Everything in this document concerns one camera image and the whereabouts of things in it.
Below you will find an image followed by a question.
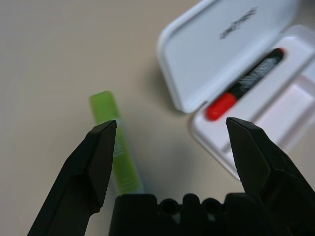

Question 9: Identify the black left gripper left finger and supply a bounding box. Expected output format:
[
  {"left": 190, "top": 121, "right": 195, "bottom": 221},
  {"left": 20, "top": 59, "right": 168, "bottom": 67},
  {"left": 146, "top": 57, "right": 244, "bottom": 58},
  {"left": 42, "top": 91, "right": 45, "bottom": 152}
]
[{"left": 27, "top": 119, "right": 118, "bottom": 236}]

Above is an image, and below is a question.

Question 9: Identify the white plastic pencil case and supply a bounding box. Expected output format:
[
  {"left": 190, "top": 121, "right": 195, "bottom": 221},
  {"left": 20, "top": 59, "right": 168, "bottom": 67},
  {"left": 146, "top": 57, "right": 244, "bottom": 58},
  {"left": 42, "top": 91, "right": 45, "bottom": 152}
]
[{"left": 157, "top": 0, "right": 315, "bottom": 181}]

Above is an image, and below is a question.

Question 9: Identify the green highlighter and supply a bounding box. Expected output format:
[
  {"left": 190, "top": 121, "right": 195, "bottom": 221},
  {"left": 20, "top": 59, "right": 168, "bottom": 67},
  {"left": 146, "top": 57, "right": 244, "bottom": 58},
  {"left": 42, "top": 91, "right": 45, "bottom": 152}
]
[{"left": 88, "top": 90, "right": 148, "bottom": 195}]

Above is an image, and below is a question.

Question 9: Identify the red and black marker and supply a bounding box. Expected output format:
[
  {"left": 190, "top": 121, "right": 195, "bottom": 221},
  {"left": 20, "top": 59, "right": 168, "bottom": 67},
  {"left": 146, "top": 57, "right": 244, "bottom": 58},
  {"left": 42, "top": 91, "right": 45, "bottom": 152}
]
[{"left": 205, "top": 47, "right": 286, "bottom": 121}]

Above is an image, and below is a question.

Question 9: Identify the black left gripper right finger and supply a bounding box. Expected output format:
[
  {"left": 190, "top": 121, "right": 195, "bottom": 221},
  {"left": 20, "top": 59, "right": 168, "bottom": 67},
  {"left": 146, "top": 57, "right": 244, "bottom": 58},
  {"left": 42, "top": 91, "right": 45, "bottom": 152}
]
[{"left": 225, "top": 117, "right": 315, "bottom": 236}]

